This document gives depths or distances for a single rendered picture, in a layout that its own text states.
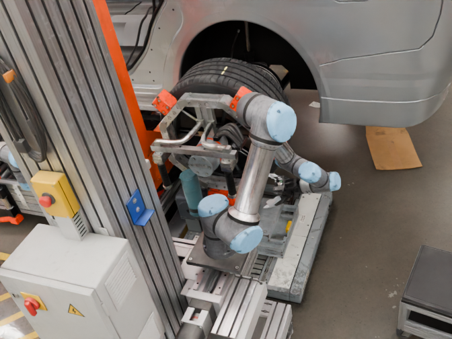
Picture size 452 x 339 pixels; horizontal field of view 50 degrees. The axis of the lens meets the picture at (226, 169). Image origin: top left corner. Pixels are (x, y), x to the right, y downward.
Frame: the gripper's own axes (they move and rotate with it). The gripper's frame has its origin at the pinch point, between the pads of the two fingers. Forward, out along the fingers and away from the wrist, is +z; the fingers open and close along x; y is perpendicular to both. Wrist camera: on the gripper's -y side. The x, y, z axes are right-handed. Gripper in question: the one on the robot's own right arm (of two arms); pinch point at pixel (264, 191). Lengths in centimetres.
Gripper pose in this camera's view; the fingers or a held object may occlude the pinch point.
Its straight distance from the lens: 215.3
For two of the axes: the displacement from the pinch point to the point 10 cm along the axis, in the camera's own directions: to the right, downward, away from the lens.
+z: -8.0, 1.3, 5.9
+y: -6.0, -2.9, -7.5
